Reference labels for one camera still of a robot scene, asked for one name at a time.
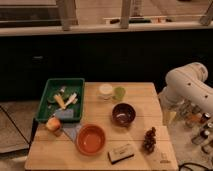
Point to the orange bowl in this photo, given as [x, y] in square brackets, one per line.
[90, 140]

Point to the red yellow apple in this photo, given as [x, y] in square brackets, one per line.
[53, 124]

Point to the white utensil in tray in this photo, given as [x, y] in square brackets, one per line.
[71, 99]

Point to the green cup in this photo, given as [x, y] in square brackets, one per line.
[119, 93]

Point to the green plastic tray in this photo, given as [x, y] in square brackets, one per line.
[65, 87]

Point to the white lidded container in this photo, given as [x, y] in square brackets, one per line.
[105, 91]

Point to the dark grape bunch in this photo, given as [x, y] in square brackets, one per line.
[149, 141]

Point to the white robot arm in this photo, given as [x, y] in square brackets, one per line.
[187, 83]

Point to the black beige sponge block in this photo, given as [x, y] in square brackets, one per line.
[120, 153]

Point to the bottle rack with bottles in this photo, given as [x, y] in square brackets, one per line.
[191, 121]

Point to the blue grey cloth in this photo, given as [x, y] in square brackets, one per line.
[71, 130]

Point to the dark brown bowl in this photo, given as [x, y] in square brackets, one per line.
[123, 114]

